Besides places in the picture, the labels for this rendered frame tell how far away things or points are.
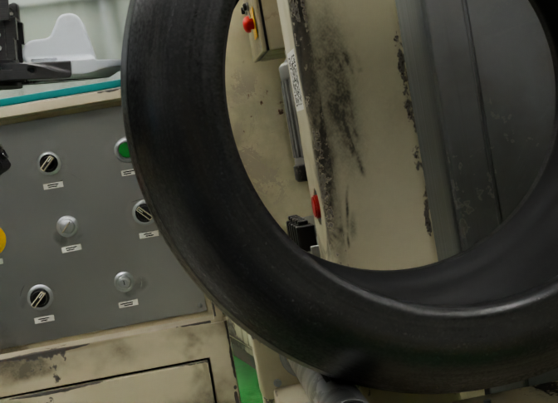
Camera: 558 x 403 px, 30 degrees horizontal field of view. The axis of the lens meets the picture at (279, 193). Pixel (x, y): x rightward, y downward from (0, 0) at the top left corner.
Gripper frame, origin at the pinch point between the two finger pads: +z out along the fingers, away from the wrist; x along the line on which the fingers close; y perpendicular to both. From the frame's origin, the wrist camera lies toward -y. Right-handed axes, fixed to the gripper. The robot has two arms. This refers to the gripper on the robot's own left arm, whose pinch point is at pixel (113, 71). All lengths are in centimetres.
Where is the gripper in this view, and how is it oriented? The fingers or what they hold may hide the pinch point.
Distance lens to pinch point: 99.8
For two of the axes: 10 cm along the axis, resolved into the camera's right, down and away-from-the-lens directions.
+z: 9.9, -0.7, 1.0
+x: -1.1, -0.5, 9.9
